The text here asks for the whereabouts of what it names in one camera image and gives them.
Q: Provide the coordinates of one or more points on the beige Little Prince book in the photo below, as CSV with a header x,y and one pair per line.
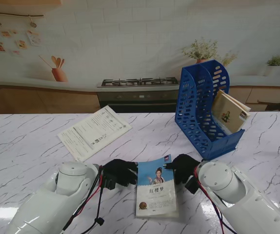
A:
x,y
230,114

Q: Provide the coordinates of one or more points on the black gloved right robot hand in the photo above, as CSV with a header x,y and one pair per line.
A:
x,y
184,168

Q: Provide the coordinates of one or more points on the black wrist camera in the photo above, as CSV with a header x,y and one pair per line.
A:
x,y
109,182
191,185

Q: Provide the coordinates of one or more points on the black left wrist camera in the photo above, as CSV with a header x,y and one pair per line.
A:
x,y
109,182

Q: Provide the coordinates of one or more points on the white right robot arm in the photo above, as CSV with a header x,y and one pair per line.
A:
x,y
240,202

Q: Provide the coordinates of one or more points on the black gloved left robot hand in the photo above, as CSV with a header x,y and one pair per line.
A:
x,y
120,170

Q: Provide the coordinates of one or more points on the white printed paper sheet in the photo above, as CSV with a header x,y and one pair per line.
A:
x,y
93,131

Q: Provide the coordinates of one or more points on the blue cover book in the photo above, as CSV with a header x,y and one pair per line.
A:
x,y
157,192

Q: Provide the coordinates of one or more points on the large illustrated picture book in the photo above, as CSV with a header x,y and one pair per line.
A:
x,y
130,48

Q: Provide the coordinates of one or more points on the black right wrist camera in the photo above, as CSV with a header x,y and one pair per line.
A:
x,y
191,185

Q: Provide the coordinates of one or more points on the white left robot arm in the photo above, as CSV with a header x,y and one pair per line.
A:
x,y
52,202

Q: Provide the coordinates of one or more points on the blue perforated plastic file rack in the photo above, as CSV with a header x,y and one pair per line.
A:
x,y
193,117

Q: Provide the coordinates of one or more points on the yellow cover book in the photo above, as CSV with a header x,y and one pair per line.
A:
x,y
237,102

